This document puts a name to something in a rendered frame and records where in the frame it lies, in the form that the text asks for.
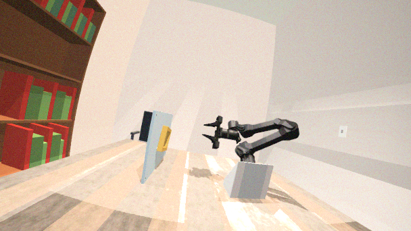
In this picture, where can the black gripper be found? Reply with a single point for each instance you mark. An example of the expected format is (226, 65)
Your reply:
(221, 132)

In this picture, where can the gold picture frame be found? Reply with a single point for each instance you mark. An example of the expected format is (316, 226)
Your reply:
(164, 138)

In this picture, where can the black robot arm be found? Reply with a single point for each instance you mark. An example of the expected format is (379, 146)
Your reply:
(288, 130)

